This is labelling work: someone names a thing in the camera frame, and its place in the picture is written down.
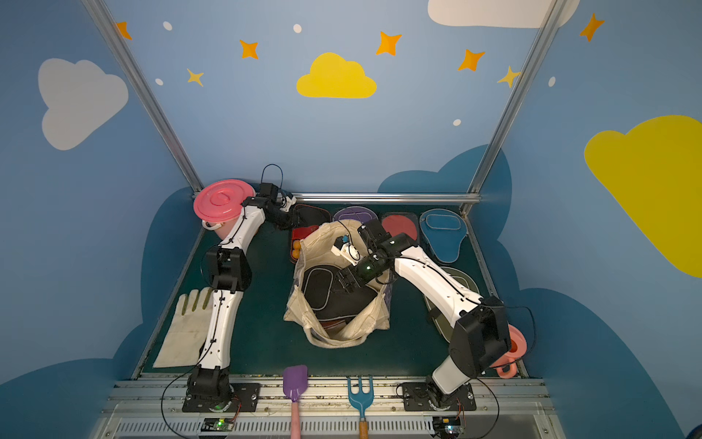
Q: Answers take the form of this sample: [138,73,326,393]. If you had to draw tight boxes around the purple paddle case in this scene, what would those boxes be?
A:
[333,206,378,223]

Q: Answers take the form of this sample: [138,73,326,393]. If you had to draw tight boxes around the beige canvas tote bag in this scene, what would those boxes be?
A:
[283,219,392,349]

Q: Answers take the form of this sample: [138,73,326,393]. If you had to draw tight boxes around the blue paddle case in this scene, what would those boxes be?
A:
[420,209,467,263]

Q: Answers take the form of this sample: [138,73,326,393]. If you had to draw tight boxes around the black paddle case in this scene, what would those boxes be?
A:
[302,265,378,326]

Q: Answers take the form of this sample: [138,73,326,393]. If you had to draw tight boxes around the olive green paddle case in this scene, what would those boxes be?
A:
[424,266,480,343]

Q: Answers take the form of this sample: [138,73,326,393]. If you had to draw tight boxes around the black red ping pong case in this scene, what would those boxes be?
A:
[289,204,332,263]

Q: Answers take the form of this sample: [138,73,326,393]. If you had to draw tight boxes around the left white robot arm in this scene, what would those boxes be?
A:
[183,179,294,413]

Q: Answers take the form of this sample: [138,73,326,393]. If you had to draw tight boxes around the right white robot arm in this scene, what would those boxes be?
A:
[331,219,511,410]

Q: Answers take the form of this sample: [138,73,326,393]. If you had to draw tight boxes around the pink bucket with lid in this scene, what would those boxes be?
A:
[194,179,255,239]

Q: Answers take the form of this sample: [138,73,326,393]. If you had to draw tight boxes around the teal toy garden fork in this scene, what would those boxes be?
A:
[347,376,374,439]

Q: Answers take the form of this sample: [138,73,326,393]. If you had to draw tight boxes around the purple toy shovel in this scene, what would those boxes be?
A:
[283,365,308,439]

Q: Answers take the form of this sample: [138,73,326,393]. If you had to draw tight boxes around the beige work glove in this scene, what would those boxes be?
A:
[154,287,213,369]

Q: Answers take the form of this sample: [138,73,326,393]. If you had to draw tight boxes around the pink watering can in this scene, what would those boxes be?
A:
[491,325,528,380]

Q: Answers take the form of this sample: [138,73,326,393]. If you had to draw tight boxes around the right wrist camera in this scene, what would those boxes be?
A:
[331,234,361,265]

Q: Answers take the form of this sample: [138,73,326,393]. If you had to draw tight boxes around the aluminium back frame rail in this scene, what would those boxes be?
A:
[294,192,481,205]

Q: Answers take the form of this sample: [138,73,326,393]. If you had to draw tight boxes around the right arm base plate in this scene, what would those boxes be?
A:
[400,382,476,412]

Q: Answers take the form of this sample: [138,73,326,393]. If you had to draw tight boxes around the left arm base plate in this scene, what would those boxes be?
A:
[182,383,261,414]

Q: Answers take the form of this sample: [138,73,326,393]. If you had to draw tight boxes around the aluminium front rail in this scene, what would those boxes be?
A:
[90,375,565,438]

